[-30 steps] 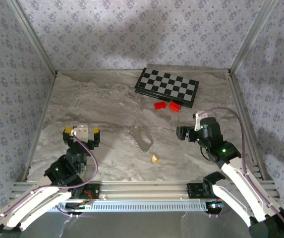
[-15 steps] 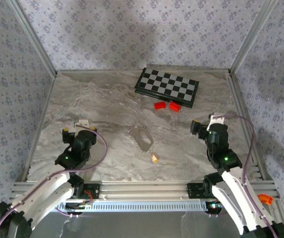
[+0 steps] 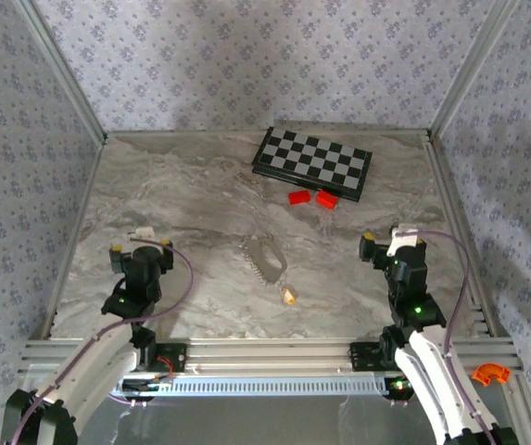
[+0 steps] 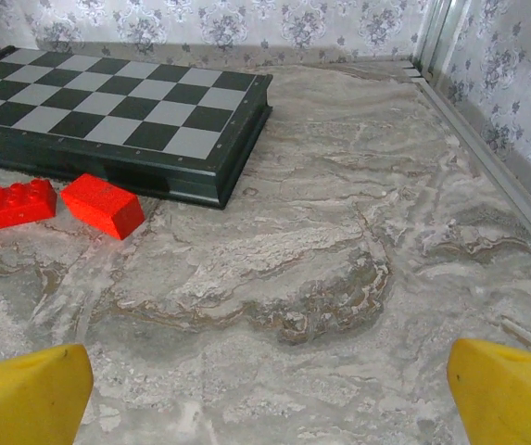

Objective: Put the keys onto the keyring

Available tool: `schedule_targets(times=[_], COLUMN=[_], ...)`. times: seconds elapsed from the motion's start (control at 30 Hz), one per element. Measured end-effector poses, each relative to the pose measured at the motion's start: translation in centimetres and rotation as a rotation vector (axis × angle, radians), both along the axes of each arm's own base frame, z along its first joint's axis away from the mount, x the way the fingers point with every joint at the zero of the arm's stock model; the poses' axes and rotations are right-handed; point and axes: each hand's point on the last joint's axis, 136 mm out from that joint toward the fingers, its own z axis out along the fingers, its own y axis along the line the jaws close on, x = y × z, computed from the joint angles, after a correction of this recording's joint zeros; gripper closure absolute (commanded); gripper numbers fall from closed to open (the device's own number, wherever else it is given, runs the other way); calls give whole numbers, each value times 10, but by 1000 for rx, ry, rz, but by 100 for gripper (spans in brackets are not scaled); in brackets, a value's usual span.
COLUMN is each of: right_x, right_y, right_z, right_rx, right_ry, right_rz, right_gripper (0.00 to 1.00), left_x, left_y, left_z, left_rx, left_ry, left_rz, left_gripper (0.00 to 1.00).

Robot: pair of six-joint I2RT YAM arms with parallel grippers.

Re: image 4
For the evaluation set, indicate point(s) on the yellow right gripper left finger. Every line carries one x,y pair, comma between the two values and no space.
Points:
24,394

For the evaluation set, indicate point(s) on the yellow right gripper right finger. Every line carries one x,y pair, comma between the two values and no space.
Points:
501,398

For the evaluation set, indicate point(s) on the red studded toy brick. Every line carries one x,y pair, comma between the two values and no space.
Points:
10,206

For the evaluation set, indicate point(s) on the red smooth toy brick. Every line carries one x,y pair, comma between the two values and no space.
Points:
103,206

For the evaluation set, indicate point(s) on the black grey folding chessboard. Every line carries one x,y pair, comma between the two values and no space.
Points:
107,102

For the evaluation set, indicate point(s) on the aluminium side rail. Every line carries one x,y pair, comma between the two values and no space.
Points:
492,153

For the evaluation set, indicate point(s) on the aluminium frame post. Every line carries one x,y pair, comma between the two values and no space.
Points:
441,37

